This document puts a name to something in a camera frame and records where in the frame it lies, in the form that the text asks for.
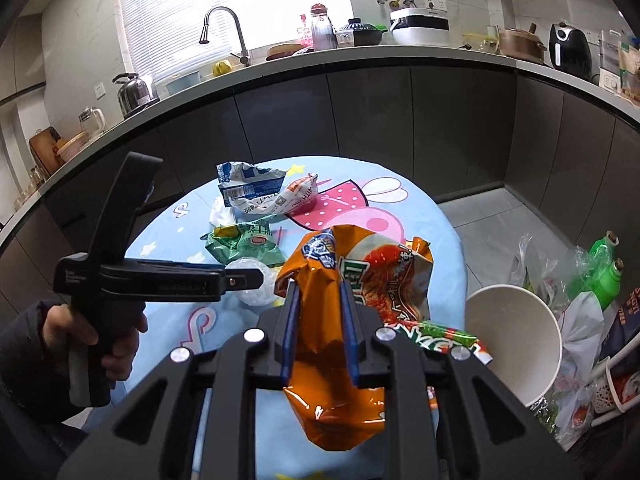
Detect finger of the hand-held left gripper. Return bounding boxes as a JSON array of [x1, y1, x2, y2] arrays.
[[220, 267, 265, 292]]

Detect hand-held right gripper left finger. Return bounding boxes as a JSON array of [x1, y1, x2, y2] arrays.
[[57, 282, 303, 480]]

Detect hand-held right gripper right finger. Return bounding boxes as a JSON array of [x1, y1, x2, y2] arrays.
[[340, 282, 583, 480]]

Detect clear plastic cup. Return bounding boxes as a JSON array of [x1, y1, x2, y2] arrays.
[[225, 256, 281, 307]]

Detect orange snack bag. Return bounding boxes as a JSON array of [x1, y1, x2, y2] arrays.
[[274, 224, 436, 453]]

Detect white paper bucket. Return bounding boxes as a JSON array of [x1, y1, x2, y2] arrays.
[[465, 284, 563, 408]]

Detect person's left forearm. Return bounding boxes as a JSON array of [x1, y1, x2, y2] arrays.
[[0, 300, 88, 428]]

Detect person's left hand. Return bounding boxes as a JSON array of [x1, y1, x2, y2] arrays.
[[44, 304, 148, 387]]

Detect green snack bag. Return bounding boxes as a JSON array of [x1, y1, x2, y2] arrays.
[[205, 217, 286, 268]]

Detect white plastic wrapper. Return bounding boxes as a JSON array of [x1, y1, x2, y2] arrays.
[[207, 195, 241, 228]]

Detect blue white milk packet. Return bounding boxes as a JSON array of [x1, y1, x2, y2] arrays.
[[216, 161, 287, 216]]

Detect red green snack wrapper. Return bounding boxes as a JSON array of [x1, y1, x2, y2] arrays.
[[395, 320, 493, 366]]

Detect pink white wrapper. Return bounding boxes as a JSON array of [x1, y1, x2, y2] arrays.
[[277, 172, 319, 211]]

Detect round table blue cartoon cloth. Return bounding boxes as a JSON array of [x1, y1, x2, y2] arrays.
[[82, 156, 468, 480]]

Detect glass pitcher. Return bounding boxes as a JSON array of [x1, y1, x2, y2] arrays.
[[77, 106, 107, 136]]

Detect steel kettle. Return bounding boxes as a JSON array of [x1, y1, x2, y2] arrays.
[[112, 72, 160, 118]]

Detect dark kitchen cabinets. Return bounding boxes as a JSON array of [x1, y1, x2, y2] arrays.
[[0, 57, 640, 281]]

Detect pale plastic basin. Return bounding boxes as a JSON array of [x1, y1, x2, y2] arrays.
[[162, 71, 202, 97]]

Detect clear plastic bag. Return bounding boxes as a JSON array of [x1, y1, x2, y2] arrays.
[[510, 234, 596, 311]]

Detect wooden bowl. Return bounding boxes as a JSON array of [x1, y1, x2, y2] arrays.
[[265, 41, 313, 61]]

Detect white plastic bag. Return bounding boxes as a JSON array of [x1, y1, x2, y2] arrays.
[[555, 290, 606, 391]]

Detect red lidded steel jar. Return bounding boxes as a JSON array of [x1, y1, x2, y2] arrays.
[[310, 3, 338, 51]]

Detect white storage rack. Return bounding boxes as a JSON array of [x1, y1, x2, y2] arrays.
[[590, 340, 640, 416]]

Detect green plastic bottle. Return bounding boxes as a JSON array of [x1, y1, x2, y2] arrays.
[[575, 258, 626, 311], [587, 231, 622, 271]]

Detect steel kitchen faucet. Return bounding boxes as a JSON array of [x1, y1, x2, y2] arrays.
[[199, 6, 251, 66]]

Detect dark clay pot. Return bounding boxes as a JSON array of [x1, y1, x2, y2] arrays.
[[340, 18, 386, 47]]

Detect white rice cooker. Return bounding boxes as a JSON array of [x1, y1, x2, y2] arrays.
[[389, 6, 450, 46]]

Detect brown lidded pot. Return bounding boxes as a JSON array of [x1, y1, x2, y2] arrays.
[[497, 25, 548, 65]]

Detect black air fryer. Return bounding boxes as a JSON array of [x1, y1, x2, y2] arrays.
[[548, 21, 593, 82]]

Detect translucent stacked steamer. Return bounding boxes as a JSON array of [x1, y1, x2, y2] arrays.
[[597, 30, 626, 73]]

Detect beige food bag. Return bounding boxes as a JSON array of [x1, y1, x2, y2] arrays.
[[617, 37, 640, 98]]

